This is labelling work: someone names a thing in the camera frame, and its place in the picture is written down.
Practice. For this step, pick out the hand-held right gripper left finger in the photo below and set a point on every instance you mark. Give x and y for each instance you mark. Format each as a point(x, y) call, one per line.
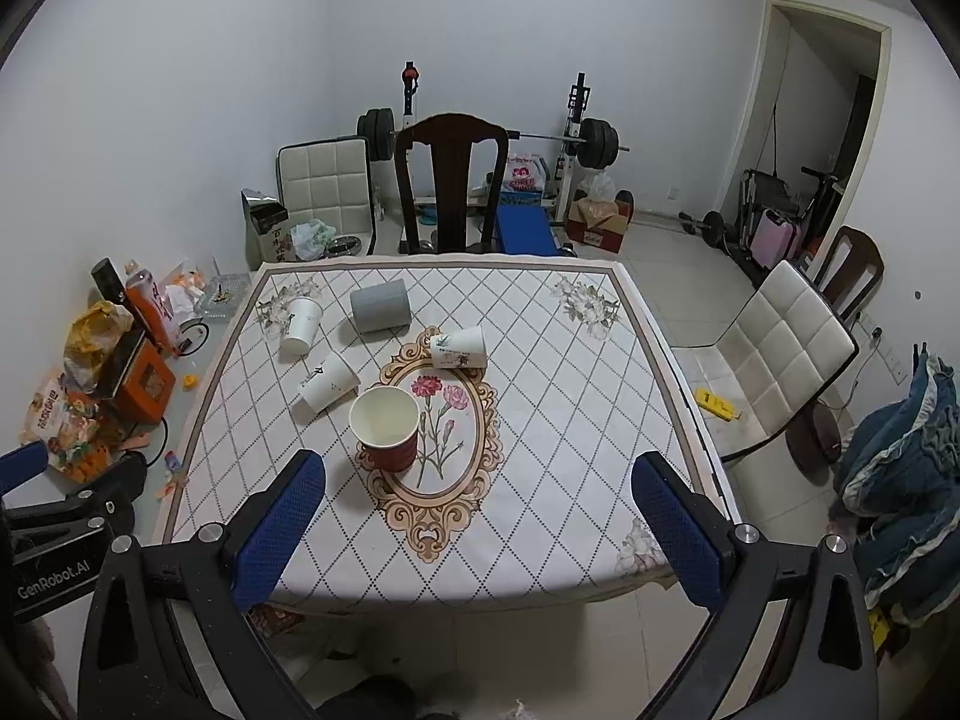
point(279, 529)

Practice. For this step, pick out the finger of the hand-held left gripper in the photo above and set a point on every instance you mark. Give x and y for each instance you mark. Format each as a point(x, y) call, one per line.
point(112, 478)
point(21, 465)

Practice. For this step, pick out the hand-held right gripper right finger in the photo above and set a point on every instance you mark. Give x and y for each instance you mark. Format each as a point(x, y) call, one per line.
point(675, 532)

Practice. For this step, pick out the white paper cup arrow print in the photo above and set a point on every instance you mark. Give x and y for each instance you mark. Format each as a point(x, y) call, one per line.
point(328, 382)

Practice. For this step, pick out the plain white paper cup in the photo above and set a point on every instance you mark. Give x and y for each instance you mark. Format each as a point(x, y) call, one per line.
point(300, 324)

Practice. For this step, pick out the grey paper cup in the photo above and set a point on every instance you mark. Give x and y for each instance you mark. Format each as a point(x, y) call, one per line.
point(380, 305)

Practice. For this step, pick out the white paper cup leaf print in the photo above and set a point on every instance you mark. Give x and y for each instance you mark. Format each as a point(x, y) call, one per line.
point(459, 349)

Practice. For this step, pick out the person's left forearm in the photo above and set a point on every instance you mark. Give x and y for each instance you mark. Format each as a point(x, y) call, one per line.
point(34, 664)

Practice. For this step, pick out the red paper cup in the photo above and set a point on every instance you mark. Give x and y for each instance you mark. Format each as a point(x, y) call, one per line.
point(386, 427)

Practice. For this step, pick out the colourful snack packet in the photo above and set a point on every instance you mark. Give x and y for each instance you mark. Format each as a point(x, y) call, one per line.
point(64, 427)

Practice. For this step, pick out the orange box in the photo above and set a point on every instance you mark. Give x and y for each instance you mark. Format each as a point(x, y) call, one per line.
point(146, 388)

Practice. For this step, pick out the small yellow toy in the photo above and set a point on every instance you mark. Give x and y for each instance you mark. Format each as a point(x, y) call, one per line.
point(190, 381)

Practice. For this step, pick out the yellow tool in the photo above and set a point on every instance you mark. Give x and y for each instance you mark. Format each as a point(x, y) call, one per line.
point(716, 403)

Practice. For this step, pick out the yellow plastic bag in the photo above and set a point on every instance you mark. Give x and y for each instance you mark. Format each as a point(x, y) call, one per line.
point(94, 334)

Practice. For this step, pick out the floral printed tablecloth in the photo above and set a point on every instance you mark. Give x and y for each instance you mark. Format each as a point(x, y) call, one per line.
point(540, 420)

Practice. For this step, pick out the dark round stool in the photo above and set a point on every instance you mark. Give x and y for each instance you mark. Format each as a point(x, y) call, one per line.
point(822, 435)

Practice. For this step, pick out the orange bottle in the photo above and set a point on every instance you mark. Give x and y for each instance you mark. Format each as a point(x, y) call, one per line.
point(146, 304)

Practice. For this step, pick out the dark cloth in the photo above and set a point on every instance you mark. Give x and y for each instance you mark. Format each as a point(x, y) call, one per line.
point(375, 699)

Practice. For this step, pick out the white padded chair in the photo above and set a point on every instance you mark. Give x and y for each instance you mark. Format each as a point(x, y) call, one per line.
point(326, 180)
point(780, 349)

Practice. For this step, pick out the blue denim clothing pile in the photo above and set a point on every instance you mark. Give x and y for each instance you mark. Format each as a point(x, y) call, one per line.
point(907, 487)

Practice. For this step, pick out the open brown carton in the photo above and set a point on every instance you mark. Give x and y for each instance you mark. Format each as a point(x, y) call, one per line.
point(264, 234)

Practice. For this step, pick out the black dumbbell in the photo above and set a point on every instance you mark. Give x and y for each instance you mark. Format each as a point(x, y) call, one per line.
point(705, 225)

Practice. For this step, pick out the pink suitcase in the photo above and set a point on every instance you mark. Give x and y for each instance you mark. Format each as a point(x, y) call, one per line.
point(772, 238)

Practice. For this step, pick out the brown cardboard box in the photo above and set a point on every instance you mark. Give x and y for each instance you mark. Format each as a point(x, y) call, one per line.
point(596, 223)

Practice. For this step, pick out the dark wooden chair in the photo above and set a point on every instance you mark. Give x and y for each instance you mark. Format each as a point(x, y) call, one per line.
point(851, 262)
point(450, 187)

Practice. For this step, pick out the blue bench pad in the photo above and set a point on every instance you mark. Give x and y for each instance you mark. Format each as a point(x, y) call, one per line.
point(525, 234)

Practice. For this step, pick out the black folding cart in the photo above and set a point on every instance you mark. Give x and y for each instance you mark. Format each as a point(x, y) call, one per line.
point(765, 191)

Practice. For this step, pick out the white weight rack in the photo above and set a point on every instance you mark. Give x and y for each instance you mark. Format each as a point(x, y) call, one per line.
point(574, 157)

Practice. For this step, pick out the red white plastic bag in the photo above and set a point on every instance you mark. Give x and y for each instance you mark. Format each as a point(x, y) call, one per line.
point(525, 174)

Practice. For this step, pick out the black barbell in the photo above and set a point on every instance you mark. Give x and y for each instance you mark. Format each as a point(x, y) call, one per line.
point(600, 142)

